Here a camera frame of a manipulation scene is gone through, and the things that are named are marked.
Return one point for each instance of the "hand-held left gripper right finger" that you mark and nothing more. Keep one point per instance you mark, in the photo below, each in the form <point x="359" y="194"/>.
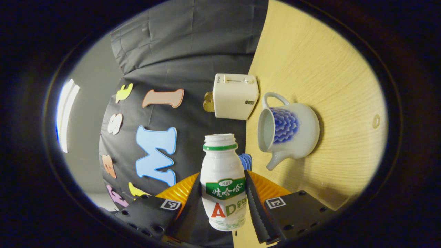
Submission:
<point x="256" y="213"/>

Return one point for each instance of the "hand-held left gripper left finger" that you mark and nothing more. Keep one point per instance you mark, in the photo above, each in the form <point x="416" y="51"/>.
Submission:
<point x="189" y="224"/>

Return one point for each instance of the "white plastic water bottle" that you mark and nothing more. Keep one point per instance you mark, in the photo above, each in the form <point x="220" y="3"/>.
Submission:
<point x="222" y="165"/>

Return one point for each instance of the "white blue-patterned teacup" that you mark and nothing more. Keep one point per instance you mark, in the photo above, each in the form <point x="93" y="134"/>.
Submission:
<point x="303" y="131"/>

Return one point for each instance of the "blue folded cloth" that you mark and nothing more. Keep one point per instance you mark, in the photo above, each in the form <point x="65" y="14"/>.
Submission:
<point x="246" y="161"/>

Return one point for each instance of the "brown toast slice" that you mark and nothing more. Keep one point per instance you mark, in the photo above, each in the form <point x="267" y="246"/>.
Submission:
<point x="208" y="106"/>
<point x="209" y="96"/>

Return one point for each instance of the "white toaster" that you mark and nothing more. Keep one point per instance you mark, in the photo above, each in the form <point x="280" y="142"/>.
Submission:
<point x="234" y="98"/>

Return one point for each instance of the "black backdrop cloth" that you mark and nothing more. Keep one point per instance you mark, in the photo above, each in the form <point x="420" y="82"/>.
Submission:
<point x="193" y="51"/>

